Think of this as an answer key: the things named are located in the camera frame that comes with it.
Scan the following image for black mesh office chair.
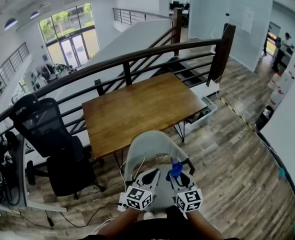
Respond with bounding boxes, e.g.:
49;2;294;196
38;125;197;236
9;93;106;200

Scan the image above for blue wiping cloth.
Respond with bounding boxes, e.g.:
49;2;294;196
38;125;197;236
165;157;184;181

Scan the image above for grey desk white legs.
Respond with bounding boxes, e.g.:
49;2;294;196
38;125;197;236
0;133;68;214

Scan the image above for wooden table with black legs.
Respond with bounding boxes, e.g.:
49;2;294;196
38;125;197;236
81;71;208;175

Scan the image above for dark wooden staircase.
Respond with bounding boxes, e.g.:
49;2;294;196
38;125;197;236
166;56;215;89

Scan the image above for black power adapter with cable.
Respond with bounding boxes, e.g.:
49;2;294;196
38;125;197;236
6;201;125;231

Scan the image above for grey metal balcony railing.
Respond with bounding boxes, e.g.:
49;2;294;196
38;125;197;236
112;7;175;26
0;41;31;105

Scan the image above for clear plastic storage box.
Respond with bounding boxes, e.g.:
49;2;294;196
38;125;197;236
184;96;218;132

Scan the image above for person's left forearm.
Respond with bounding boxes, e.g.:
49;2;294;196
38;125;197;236
97;207;142;240

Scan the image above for white power strip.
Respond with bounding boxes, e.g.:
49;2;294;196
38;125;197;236
117;191;128;212

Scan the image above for white water jug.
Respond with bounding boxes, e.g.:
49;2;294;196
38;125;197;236
278;70;295;90
268;85;286;110

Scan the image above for grey shell chair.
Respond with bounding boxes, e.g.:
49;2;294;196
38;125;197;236
123;130;196;212

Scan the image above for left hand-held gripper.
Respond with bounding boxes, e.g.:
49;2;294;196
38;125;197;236
124;168;161;212

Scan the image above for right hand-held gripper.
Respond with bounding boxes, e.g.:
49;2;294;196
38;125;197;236
169;171;203;214

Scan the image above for yellow black striped floor tape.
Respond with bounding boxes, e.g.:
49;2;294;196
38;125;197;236
218;96;259;135

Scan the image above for dark wooden metal railing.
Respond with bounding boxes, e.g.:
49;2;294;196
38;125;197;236
0;7;237;145

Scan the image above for large glass entrance window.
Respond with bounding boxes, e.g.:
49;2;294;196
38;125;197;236
38;1;101;69

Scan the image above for person's right forearm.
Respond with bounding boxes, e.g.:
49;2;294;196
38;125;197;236
186;208;225;240

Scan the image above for person's black trousers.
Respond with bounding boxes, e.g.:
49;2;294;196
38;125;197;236
137;205;188;225

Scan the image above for person's black shirt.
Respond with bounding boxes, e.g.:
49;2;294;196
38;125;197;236
79;217;236;240

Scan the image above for black waste bin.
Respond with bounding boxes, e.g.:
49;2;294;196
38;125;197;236
254;105;275;132

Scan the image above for white paper notice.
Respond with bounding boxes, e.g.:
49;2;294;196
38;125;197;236
241;7;255;34

